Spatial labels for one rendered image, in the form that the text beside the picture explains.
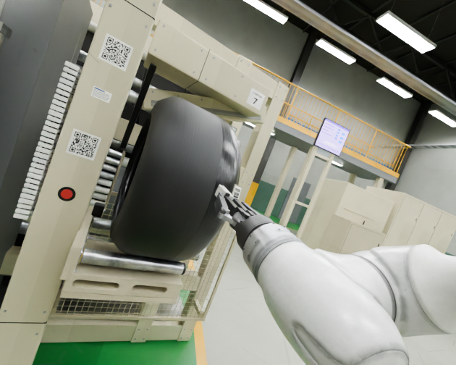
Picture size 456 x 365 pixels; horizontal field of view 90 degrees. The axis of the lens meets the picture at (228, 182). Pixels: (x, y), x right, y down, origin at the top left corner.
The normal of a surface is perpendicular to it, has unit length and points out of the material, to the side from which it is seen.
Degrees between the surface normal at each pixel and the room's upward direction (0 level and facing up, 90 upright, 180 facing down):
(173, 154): 71
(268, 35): 90
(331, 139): 90
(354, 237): 90
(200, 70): 90
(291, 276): 62
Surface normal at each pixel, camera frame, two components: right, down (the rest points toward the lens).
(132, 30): 0.41, 0.22
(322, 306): -0.50, -0.62
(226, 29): 0.22, 0.14
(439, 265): -0.56, -0.76
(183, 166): 0.50, -0.04
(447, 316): -0.18, 0.12
